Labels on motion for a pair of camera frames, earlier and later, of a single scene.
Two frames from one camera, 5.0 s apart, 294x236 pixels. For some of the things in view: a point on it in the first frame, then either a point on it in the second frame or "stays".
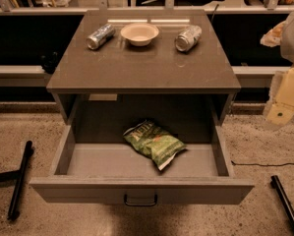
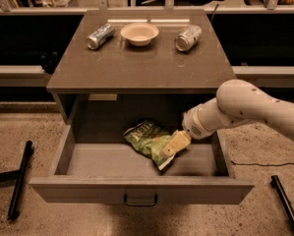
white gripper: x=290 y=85 to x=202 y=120
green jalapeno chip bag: x=153 y=142 stays
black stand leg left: x=21 y=173 stays
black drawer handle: x=141 y=204 stays
